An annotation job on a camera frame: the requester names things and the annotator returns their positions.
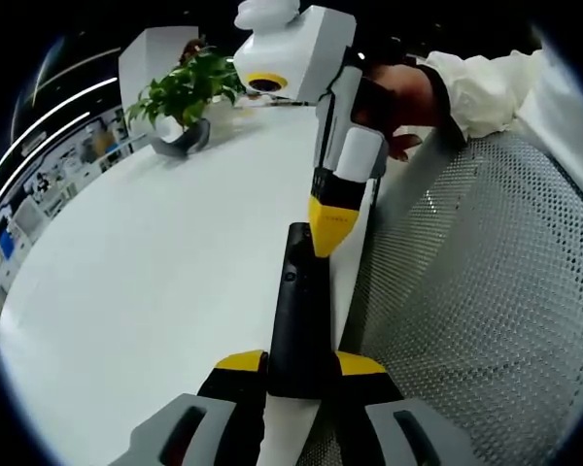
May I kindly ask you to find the person's right hand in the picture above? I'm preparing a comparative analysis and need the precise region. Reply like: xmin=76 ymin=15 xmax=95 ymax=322
xmin=352 ymin=64 xmax=442 ymax=163

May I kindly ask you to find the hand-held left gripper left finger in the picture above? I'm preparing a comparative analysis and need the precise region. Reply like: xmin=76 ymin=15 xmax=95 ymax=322
xmin=109 ymin=349 xmax=269 ymax=466

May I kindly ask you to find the dark grey curved object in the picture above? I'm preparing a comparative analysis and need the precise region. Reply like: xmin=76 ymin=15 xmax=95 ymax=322
xmin=148 ymin=118 xmax=212 ymax=159

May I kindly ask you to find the green leafy plant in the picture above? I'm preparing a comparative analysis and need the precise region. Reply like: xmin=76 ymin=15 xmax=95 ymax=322
xmin=124 ymin=41 xmax=247 ymax=131

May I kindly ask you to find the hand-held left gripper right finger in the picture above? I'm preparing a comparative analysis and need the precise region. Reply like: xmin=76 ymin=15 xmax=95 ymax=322
xmin=295 ymin=349 xmax=478 ymax=466

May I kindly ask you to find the black remote control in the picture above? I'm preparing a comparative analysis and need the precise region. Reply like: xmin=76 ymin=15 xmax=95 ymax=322
xmin=267 ymin=221 xmax=340 ymax=400

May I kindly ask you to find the white plant pot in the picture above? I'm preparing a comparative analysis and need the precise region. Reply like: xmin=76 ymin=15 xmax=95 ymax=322
xmin=154 ymin=112 xmax=198 ymax=143

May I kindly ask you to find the grey mesh chair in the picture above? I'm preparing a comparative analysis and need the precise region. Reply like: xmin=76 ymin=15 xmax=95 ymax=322
xmin=295 ymin=128 xmax=583 ymax=466

